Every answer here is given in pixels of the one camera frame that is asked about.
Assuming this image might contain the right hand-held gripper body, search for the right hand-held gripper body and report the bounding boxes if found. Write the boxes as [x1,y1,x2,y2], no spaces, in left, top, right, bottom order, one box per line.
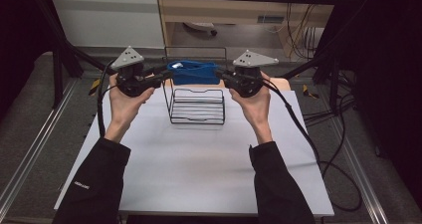
[225,49,280,99]

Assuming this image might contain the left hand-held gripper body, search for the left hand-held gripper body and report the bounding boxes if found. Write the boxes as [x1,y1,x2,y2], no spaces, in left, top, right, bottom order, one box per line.
[110,45,157,98]

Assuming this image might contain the blue towel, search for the blue towel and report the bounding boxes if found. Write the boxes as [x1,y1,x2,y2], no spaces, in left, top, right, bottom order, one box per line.
[166,60,222,86]

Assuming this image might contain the black wire rack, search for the black wire rack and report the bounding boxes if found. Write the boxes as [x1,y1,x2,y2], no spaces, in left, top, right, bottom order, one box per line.
[158,45,229,125]

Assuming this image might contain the person's right hand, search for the person's right hand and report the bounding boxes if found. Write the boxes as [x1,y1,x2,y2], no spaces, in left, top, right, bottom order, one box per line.
[228,72,272,133]

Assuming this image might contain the person's left hand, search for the person's left hand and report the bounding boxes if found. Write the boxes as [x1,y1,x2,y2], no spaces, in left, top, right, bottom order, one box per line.
[107,73,156,132]

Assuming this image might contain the yellow black tape strip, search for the yellow black tape strip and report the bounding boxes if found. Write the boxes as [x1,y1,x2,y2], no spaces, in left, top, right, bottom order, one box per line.
[88,78,103,97]
[302,84,320,100]

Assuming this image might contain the white chair base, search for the white chair base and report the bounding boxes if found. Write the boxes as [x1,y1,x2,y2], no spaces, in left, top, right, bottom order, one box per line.
[183,21,219,37]

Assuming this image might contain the light wooden desk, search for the light wooden desk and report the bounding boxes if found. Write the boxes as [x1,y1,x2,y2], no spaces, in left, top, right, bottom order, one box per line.
[155,0,343,58]

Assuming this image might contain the white cabinet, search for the white cabinet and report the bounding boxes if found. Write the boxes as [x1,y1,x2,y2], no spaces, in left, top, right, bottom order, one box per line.
[51,0,165,49]

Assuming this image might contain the black metal stand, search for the black metal stand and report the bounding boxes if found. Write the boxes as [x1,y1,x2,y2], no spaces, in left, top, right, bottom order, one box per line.
[280,0,379,113]
[33,0,118,110]

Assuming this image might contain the white table cover board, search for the white table cover board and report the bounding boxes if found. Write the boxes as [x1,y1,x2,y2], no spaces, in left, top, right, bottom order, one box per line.
[54,84,335,217]

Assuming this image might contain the dark curtain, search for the dark curtain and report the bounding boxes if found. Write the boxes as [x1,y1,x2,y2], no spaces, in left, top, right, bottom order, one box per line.
[341,0,422,212]
[0,0,54,113]

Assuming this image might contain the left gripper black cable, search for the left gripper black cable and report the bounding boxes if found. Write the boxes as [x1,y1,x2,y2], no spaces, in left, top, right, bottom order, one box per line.
[97,59,121,138]

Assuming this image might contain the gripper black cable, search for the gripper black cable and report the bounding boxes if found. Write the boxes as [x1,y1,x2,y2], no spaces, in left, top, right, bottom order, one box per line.
[262,79,363,213]
[97,59,121,138]

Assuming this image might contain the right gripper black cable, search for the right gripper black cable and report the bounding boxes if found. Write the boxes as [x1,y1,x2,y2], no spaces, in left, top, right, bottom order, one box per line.
[262,79,363,213]

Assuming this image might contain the hanging desk cables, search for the hanging desk cables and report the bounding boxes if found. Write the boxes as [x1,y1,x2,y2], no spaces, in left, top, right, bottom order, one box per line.
[263,3,325,60]

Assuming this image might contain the bundle of black floor cables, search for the bundle of black floor cables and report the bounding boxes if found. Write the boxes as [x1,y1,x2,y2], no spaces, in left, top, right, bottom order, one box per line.
[303,69,358,127]

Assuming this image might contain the aluminium floor rail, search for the aluminium floor rail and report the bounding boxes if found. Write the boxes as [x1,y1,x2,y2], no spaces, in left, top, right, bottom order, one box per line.
[0,79,80,212]
[331,117,390,224]

